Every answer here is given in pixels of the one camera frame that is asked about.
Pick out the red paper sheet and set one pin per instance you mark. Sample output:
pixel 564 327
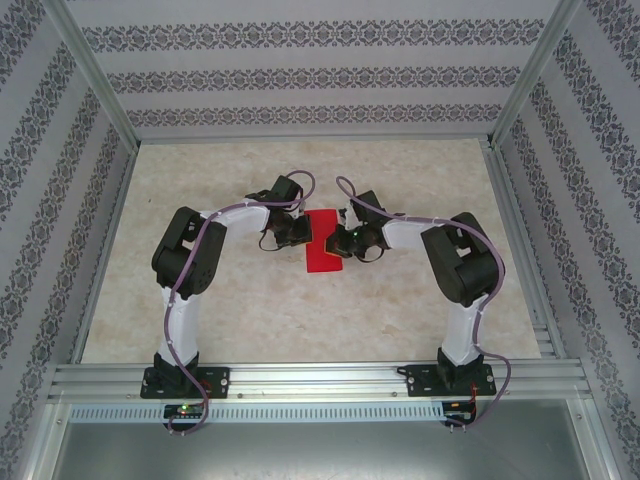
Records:
pixel 322 265

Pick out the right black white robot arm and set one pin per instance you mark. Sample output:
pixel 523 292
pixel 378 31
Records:
pixel 465 260

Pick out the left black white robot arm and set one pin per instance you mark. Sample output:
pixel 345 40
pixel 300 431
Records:
pixel 185 260

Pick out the grey metal sheet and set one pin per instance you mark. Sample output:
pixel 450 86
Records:
pixel 320 450

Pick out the aluminium frame cross bar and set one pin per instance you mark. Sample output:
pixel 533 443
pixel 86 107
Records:
pixel 310 139

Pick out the aluminium mounting rail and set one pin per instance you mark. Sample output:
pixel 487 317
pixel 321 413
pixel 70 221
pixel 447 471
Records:
pixel 310 380

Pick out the aluminium table side rail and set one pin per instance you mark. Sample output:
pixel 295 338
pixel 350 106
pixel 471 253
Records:
pixel 111 225
pixel 507 200

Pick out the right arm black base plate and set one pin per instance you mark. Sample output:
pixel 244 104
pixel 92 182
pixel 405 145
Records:
pixel 420 380

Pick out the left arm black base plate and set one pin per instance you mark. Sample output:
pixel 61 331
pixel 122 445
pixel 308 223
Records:
pixel 220 382

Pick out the aluminium frame post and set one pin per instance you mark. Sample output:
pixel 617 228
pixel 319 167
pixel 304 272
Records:
pixel 531 75
pixel 96 75

